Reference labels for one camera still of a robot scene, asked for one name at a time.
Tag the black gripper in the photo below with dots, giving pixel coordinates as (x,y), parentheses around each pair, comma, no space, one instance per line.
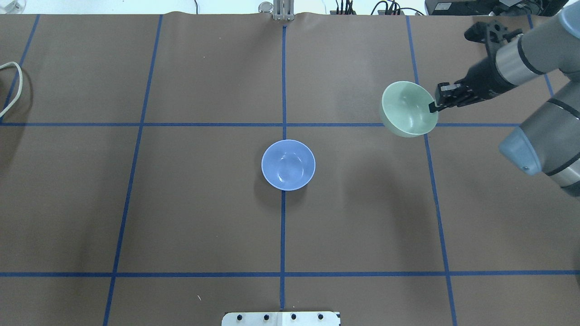
(483,78)

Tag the green bowl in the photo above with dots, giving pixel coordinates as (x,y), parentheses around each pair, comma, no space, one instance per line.
(405,110)

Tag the blue bowl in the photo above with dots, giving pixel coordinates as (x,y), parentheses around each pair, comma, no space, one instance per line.
(288,165)

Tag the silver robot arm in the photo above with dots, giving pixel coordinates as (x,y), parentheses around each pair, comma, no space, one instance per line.
(547,141)

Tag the black laptop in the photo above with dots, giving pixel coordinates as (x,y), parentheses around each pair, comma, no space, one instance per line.
(546,8)

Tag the black usb hub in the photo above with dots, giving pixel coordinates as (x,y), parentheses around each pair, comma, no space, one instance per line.
(394,8)
(343,8)

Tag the white mounting plate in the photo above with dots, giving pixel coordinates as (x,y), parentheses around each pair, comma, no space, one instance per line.
(302,318)

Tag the brown table mat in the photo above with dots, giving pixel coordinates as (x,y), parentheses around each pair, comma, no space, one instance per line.
(132,191)

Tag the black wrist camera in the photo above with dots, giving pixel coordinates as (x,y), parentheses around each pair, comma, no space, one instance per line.
(493,35)

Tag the aluminium frame post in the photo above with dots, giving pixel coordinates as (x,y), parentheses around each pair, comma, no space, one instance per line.
(283,10)

